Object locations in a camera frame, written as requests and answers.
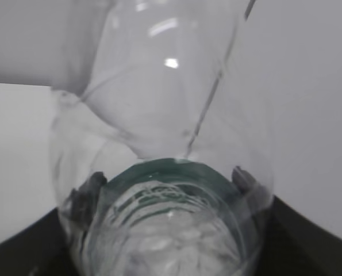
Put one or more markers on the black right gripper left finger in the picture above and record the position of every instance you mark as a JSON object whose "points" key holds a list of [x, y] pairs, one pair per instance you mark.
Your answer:
{"points": [[40, 249]]}

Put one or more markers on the clear green-label water bottle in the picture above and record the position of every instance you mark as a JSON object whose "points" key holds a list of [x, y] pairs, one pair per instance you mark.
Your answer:
{"points": [[160, 149]]}

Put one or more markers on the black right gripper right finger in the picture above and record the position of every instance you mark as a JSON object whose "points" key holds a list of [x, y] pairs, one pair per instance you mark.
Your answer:
{"points": [[292, 245]]}

